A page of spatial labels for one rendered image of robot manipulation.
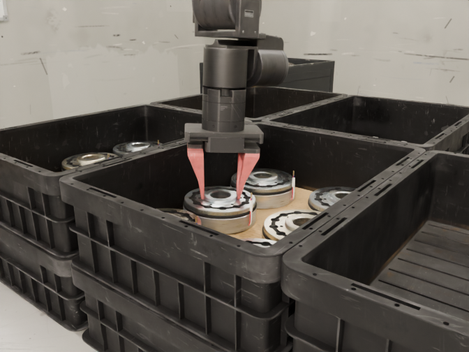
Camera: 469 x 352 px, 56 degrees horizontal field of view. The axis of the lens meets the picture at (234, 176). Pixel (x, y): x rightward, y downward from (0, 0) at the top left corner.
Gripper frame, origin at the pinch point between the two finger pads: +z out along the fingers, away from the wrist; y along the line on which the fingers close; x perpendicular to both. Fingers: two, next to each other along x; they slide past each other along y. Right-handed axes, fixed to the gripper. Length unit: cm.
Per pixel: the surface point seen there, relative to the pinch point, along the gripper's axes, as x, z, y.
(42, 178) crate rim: 7.1, -4.0, 21.6
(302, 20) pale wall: -376, -42, -106
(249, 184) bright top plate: -5.8, 0.7, -5.0
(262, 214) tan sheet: -1.3, 3.9, -6.5
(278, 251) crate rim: 28.2, -4.9, -2.1
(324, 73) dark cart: -180, -6, -70
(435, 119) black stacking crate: -33, -6, -50
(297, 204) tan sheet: -4.4, 3.5, -12.5
